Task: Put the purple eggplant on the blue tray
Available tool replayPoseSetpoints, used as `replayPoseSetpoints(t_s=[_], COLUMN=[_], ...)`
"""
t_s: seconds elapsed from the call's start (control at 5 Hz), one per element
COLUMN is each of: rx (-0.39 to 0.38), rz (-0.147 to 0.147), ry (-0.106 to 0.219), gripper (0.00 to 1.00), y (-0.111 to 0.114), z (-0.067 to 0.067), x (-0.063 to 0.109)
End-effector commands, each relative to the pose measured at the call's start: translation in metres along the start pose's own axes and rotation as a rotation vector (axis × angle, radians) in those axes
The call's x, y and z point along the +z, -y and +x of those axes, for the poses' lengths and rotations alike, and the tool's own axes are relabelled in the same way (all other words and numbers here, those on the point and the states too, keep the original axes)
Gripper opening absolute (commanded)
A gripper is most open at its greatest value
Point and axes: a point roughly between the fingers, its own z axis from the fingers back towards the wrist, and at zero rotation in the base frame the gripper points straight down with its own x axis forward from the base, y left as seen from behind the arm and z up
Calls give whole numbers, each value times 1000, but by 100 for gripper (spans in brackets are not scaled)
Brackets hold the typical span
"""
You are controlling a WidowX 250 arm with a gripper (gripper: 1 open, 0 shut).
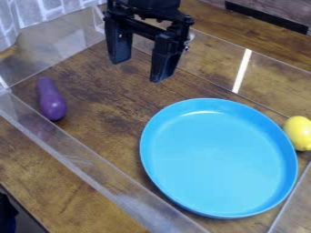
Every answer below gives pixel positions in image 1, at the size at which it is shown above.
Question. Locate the clear acrylic enclosure wall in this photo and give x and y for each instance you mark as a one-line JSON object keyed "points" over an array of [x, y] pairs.
{"points": [[73, 170]]}

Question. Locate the blue plastic tray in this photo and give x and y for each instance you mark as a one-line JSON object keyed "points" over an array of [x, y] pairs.
{"points": [[217, 157]]}

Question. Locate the yellow toy lemon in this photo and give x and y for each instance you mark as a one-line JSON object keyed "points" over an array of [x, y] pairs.
{"points": [[297, 130]]}

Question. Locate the dark wooden board background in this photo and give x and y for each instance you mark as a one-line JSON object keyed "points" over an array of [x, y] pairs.
{"points": [[287, 13]]}

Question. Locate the white patterned curtain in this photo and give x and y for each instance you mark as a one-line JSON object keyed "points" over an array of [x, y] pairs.
{"points": [[22, 13]]}

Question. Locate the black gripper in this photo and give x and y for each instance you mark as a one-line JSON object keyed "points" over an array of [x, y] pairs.
{"points": [[124, 19]]}

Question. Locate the purple toy eggplant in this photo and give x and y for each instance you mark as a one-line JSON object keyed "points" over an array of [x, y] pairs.
{"points": [[50, 101]]}

